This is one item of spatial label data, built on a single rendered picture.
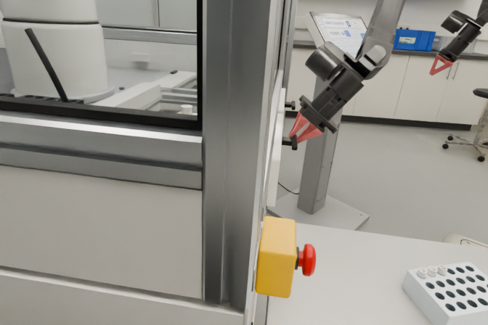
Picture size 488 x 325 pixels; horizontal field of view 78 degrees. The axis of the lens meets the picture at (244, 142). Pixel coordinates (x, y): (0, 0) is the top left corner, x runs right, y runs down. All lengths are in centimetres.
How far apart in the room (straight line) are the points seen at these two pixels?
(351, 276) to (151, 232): 42
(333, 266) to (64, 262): 44
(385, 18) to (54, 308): 74
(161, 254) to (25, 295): 15
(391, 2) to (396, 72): 320
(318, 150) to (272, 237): 140
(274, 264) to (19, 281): 25
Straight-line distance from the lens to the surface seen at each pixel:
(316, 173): 182
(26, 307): 38
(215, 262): 25
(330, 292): 56
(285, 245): 39
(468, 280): 65
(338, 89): 67
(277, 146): 60
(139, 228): 25
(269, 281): 41
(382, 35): 73
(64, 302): 35
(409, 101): 412
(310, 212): 197
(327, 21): 158
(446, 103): 432
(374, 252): 66
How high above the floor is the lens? 116
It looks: 23 degrees down
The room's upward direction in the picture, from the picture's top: 3 degrees clockwise
